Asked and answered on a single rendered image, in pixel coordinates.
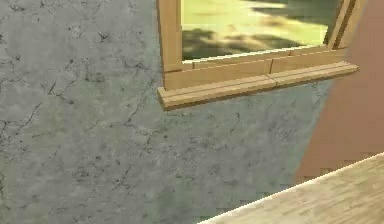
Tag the wooden framed window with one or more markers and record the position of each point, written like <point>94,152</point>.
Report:
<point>216,76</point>

